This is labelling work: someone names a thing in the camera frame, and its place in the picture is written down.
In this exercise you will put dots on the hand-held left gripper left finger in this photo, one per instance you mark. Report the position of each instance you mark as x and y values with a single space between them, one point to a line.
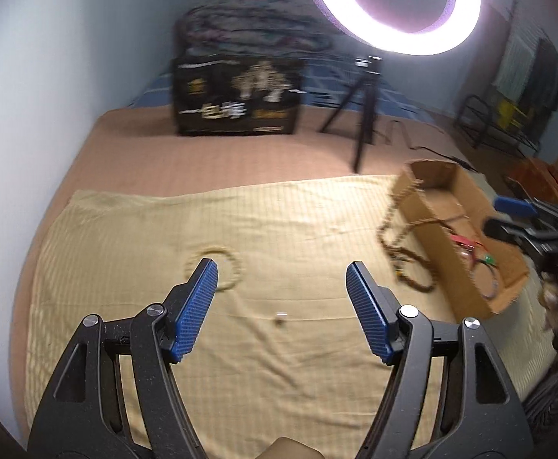
197 306

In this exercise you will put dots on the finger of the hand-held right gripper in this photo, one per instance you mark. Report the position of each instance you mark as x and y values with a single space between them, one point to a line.
513 205
504 229

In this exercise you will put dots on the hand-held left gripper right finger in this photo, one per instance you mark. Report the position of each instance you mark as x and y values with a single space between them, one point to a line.
370 311

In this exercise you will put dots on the green pendant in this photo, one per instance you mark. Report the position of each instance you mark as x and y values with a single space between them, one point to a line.
488 259

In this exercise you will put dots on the red and tan wristband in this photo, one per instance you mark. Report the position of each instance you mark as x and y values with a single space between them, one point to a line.
461 240

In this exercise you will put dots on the cardboard box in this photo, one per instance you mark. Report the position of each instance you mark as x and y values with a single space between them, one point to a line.
451 267

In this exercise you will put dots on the thin bangle hoop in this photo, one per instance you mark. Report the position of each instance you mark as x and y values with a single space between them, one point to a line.
482 296

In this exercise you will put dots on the orange box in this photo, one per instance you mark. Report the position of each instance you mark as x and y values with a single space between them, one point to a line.
542 177

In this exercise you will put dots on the small loose bead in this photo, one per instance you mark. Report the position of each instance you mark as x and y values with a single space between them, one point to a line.
279 317

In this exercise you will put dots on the black metal clothes rack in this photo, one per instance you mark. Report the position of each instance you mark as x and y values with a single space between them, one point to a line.
475 124

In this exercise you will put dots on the yellow box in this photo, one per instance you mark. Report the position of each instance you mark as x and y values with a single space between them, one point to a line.
513 114

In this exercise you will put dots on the yellow striped cloth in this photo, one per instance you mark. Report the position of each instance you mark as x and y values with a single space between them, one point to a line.
284 229

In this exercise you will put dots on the dark hanging garment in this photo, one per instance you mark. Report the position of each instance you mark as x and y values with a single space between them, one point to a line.
547 76

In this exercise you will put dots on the striped hanging towel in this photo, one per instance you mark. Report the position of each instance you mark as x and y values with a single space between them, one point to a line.
513 62

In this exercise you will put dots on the person's grey striped clothing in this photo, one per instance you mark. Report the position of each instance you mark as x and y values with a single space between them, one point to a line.
556 401

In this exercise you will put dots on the brown bed sheet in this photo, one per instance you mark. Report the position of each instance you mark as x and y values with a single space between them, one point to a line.
212 162

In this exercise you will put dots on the black tripod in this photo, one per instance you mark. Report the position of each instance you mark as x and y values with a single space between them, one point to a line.
367 100

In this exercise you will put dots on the black printed box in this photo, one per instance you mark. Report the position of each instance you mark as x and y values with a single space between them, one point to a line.
221 100

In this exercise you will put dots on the folded patterned quilt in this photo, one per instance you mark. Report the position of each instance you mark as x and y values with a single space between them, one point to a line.
250 24

